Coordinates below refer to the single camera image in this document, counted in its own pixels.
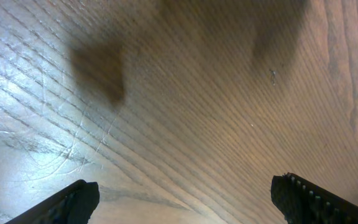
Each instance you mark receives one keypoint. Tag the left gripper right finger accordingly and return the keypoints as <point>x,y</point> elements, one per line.
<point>302,202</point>

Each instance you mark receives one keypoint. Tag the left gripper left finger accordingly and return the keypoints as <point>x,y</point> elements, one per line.
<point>74,204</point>

